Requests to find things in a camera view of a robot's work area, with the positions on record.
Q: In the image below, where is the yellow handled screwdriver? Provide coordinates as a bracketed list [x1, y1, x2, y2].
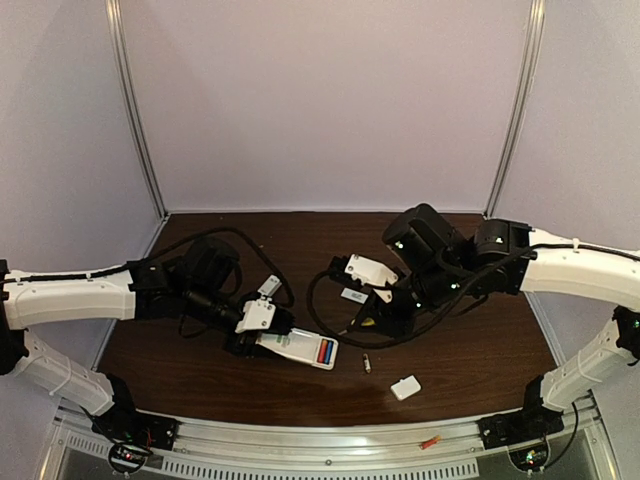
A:
[338, 318, 376, 335]

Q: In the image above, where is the white air conditioner remote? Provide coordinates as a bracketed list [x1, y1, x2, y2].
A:
[258, 328, 339, 371]

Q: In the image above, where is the slim white remote control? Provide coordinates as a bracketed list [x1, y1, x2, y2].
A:
[258, 275, 282, 297]

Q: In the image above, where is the small white battery cover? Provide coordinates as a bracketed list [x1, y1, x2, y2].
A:
[390, 375, 422, 401]

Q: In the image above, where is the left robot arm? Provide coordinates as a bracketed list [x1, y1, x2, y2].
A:
[1, 236, 275, 419]

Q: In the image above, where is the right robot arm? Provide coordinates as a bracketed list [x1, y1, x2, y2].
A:
[341, 204, 639, 413]

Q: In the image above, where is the red battery in remote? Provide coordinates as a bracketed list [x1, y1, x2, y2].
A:
[317, 339, 331, 364]

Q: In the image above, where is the gold white battery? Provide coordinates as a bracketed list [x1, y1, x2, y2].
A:
[362, 353, 372, 374]

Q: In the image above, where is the red yellow battery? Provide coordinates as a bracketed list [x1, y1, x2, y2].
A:
[420, 435, 441, 450]

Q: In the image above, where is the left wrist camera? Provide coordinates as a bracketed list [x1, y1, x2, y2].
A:
[235, 297, 295, 335]

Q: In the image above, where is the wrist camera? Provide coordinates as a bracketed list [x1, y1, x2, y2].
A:
[235, 297, 295, 335]
[329, 254, 399, 303]

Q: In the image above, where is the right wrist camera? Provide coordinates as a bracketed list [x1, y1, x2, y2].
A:
[329, 254, 399, 303]

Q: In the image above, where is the right black braided cable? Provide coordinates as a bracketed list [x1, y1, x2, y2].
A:
[307, 244, 640, 349]

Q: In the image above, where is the black braided cable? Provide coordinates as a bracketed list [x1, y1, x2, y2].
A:
[307, 244, 640, 349]
[0, 227, 296, 309]

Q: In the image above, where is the left black braided cable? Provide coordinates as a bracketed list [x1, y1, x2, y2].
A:
[0, 227, 296, 309]

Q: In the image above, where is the curved aluminium front rail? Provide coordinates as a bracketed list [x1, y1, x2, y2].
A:
[49, 417, 616, 480]

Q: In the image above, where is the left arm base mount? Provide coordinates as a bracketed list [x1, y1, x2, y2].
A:
[88, 411, 179, 477]

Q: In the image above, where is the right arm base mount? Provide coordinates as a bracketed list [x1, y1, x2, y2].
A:
[477, 409, 564, 475]

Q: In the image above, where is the right aluminium frame post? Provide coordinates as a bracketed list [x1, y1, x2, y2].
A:
[483, 0, 546, 219]

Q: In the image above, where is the aluminium frame post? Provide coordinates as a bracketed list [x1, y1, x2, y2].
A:
[483, 0, 546, 219]
[105, 0, 169, 220]

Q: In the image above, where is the left aluminium frame post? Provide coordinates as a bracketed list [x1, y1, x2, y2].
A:
[105, 0, 169, 220]

